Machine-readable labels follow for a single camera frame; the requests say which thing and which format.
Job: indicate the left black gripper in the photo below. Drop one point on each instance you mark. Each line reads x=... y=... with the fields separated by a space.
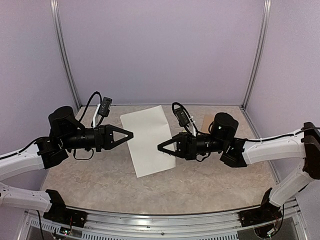
x=103 y=136

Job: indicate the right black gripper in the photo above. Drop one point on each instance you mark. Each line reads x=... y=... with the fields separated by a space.
x=186 y=143

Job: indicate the cream lined letter paper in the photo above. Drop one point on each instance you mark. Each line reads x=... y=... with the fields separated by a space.
x=150 y=128

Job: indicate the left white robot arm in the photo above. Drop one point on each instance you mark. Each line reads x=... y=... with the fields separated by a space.
x=45 y=152

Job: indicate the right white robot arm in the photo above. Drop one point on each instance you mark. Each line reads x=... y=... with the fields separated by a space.
x=236 y=152

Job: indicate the brown kraft envelope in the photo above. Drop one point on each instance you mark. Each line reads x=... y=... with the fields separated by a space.
x=207 y=120

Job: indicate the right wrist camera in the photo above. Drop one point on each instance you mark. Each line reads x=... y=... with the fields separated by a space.
x=182 y=116

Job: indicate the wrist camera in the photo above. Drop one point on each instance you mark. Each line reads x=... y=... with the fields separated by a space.
x=182 y=116
x=104 y=108

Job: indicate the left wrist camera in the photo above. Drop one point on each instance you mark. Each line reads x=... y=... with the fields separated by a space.
x=104 y=108

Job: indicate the front aluminium rail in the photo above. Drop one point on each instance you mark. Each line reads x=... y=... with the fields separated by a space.
x=219 y=225

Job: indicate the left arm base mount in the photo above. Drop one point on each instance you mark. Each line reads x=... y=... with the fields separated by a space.
x=60 y=213

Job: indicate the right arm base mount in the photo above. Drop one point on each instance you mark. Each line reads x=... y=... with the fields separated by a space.
x=266 y=212

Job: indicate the left aluminium frame post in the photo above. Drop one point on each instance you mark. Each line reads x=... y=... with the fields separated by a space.
x=54 y=6

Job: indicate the aluminium frame post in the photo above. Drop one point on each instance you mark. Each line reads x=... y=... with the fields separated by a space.
x=54 y=6
x=258 y=53

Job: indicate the right aluminium frame post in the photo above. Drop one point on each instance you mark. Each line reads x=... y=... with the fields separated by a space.
x=258 y=53

